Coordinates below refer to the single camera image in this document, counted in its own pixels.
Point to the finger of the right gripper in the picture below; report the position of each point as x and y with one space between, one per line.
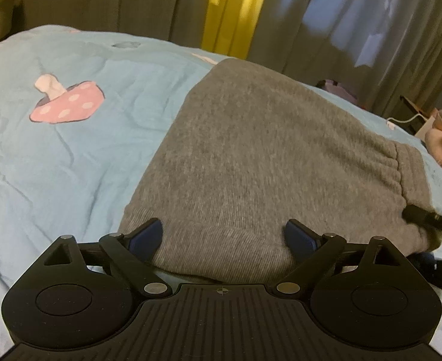
422 217

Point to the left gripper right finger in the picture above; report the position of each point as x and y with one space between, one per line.
319 258

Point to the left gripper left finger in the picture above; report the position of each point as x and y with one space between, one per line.
114 266

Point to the grey knit pants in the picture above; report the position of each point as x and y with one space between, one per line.
251 149

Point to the dark bedside table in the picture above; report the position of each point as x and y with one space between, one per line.
411 117

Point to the light blue bed sheet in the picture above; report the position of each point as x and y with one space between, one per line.
82 114

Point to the grey curtain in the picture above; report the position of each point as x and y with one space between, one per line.
380 49

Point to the yellow curtain panel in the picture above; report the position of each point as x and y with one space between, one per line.
230 25

